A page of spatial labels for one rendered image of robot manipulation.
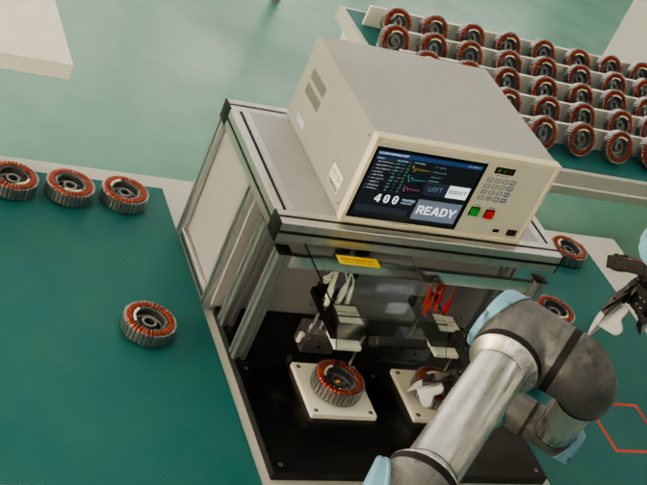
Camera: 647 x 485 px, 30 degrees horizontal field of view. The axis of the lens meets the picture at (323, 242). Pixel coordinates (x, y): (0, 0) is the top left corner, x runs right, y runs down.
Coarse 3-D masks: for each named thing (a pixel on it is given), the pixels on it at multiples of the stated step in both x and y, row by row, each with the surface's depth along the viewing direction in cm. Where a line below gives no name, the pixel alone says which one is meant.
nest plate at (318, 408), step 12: (300, 372) 250; (300, 384) 248; (312, 396) 246; (312, 408) 243; (324, 408) 244; (336, 408) 246; (348, 408) 247; (360, 408) 248; (372, 408) 250; (360, 420) 247; (372, 420) 248
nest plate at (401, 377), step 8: (392, 376) 262; (400, 376) 262; (408, 376) 263; (400, 384) 260; (408, 384) 261; (400, 392) 259; (408, 400) 256; (416, 400) 257; (408, 408) 255; (416, 408) 255; (424, 408) 256; (416, 416) 253; (424, 416) 254
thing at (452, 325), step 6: (444, 318) 261; (450, 318) 262; (450, 324) 260; (456, 324) 261; (450, 330) 258; (450, 336) 258; (450, 342) 259; (450, 348) 260; (450, 354) 258; (456, 354) 259
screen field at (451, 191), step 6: (432, 186) 240; (438, 186) 240; (444, 186) 241; (450, 186) 241; (426, 192) 241; (432, 192) 241; (438, 192) 242; (444, 192) 242; (450, 192) 243; (456, 192) 243; (462, 192) 244; (468, 192) 244; (456, 198) 244; (462, 198) 245
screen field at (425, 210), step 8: (424, 200) 242; (416, 208) 242; (424, 208) 243; (432, 208) 244; (440, 208) 244; (448, 208) 245; (456, 208) 246; (416, 216) 244; (424, 216) 244; (432, 216) 245; (440, 216) 246; (448, 216) 247; (456, 216) 247
